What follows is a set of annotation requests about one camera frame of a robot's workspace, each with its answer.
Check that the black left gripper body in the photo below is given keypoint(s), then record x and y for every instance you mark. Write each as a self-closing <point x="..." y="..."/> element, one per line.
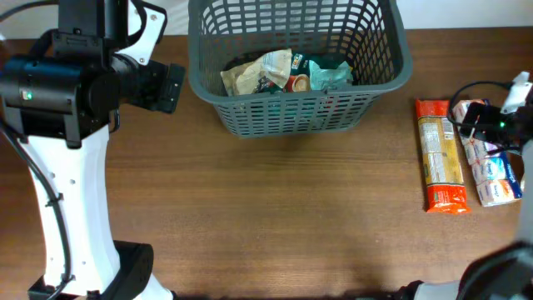
<point x="171" y="88"/>

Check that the beige paper bag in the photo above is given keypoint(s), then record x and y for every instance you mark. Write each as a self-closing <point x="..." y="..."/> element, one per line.
<point x="248" y="78"/>

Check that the green coffee mix bag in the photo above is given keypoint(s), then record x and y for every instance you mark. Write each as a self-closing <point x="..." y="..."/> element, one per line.
<point x="300" y="76"/>

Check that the orange biscuit package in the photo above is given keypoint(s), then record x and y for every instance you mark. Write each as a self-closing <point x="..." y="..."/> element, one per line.
<point x="445" y="188"/>

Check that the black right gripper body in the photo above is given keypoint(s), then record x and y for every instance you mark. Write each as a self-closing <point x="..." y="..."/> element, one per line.
<point x="472" y="122"/>

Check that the grey plastic basket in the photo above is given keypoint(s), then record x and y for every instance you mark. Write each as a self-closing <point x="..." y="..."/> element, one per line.
<point x="368" y="35"/>

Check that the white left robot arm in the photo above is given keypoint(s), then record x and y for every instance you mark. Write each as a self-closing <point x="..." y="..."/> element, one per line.
<point x="61" y="104"/>

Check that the multicolour tissue pack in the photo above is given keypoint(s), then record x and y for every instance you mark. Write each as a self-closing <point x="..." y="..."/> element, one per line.
<point x="496" y="183"/>

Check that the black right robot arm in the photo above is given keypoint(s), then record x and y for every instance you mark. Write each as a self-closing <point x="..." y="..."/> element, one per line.
<point x="506" y="273"/>

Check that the teal snack packet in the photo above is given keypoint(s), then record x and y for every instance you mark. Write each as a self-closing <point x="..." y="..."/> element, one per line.
<point x="327" y="78"/>

